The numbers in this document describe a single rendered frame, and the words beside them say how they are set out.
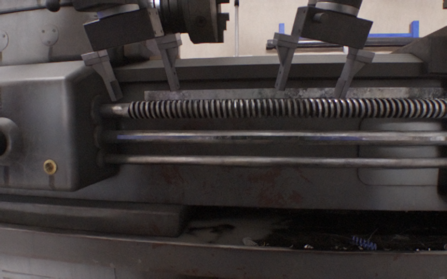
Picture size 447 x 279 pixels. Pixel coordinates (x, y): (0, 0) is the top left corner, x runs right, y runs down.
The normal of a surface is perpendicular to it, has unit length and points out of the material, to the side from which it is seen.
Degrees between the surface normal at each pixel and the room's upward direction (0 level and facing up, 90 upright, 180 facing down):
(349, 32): 113
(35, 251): 90
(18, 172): 90
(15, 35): 90
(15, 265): 90
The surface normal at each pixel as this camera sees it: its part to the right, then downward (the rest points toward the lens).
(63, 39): -0.11, 0.07
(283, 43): 0.09, 0.47
